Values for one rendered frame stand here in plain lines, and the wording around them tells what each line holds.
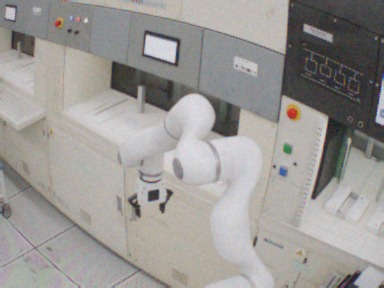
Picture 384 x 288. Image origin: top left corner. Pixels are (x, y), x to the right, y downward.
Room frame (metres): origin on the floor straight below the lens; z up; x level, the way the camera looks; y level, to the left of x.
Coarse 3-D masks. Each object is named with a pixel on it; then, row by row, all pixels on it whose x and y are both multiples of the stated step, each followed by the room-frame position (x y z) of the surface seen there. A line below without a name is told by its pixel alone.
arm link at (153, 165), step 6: (156, 156) 1.42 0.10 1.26; (162, 156) 1.44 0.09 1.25; (144, 162) 1.40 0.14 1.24; (150, 162) 1.41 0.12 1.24; (156, 162) 1.42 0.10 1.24; (162, 162) 1.44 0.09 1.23; (144, 168) 1.42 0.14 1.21; (150, 168) 1.41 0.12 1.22; (156, 168) 1.42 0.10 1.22; (162, 168) 1.44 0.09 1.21; (150, 174) 1.41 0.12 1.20
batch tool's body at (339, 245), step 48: (336, 0) 1.57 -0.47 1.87; (288, 48) 1.68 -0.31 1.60; (336, 48) 1.56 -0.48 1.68; (288, 96) 1.67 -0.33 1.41; (336, 96) 1.55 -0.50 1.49; (288, 144) 1.66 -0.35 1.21; (336, 144) 1.91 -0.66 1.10; (288, 192) 1.63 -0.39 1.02; (288, 240) 1.58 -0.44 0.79; (336, 240) 1.48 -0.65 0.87
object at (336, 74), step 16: (304, 48) 1.64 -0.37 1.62; (320, 48) 1.60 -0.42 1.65; (304, 64) 1.63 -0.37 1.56; (320, 64) 1.59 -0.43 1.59; (336, 64) 1.55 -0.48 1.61; (352, 64) 1.51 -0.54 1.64; (304, 80) 1.63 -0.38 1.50; (320, 80) 1.59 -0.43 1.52; (336, 80) 1.55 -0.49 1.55; (352, 80) 1.51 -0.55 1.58; (352, 96) 1.50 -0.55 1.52; (352, 144) 2.35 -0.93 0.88; (368, 144) 2.22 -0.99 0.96; (304, 272) 1.50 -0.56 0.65
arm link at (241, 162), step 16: (224, 144) 1.09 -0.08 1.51; (240, 144) 1.11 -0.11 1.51; (256, 144) 1.13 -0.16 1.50; (224, 160) 1.06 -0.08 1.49; (240, 160) 1.08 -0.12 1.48; (256, 160) 1.10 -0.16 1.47; (224, 176) 1.06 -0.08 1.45; (240, 176) 1.07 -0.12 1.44; (256, 176) 1.08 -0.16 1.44; (224, 192) 1.08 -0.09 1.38; (240, 192) 1.05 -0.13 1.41; (224, 208) 1.02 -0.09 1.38; (240, 208) 1.02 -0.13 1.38; (224, 224) 0.99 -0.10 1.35; (240, 224) 1.00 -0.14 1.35; (224, 240) 0.97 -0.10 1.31; (240, 240) 0.98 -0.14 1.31; (224, 256) 0.96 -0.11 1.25; (240, 256) 0.96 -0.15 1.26; (256, 256) 0.98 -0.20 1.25; (240, 272) 0.99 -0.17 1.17; (256, 272) 0.95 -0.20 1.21
